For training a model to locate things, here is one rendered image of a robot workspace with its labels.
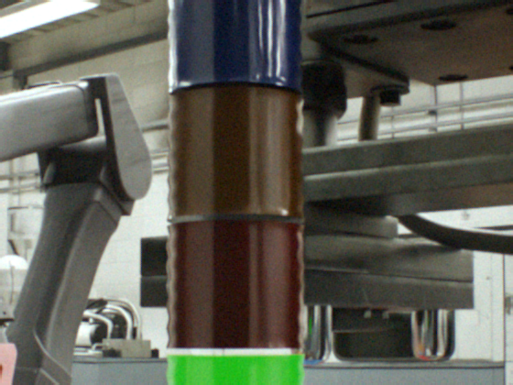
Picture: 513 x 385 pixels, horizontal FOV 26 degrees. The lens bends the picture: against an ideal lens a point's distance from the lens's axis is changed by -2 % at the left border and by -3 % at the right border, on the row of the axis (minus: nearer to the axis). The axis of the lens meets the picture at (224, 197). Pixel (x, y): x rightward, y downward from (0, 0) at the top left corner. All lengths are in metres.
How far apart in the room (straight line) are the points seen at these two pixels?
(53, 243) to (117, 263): 9.25
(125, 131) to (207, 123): 0.75
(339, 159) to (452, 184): 0.06
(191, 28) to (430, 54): 0.28
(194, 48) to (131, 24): 10.25
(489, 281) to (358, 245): 5.09
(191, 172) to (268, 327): 0.05
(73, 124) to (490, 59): 0.52
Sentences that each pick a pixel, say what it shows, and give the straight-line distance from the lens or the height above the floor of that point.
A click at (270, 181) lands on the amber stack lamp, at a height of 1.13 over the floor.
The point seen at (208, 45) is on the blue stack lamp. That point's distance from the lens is 0.30.
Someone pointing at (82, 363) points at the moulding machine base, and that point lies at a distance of 7.56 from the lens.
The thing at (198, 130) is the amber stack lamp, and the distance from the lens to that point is 0.30.
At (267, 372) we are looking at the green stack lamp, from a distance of 0.29.
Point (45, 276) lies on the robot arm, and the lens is 1.00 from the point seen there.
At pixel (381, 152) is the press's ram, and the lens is 0.53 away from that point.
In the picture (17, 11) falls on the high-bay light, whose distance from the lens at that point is 8.25.
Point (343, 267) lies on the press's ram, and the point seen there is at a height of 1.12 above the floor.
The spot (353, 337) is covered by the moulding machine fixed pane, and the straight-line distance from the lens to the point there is 6.09.
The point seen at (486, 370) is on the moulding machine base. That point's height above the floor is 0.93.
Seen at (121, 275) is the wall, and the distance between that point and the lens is 10.22.
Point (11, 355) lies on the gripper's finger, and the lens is 0.80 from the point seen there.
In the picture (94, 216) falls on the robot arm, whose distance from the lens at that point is 1.03.
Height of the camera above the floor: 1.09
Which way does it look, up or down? 7 degrees up
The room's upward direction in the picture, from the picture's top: straight up
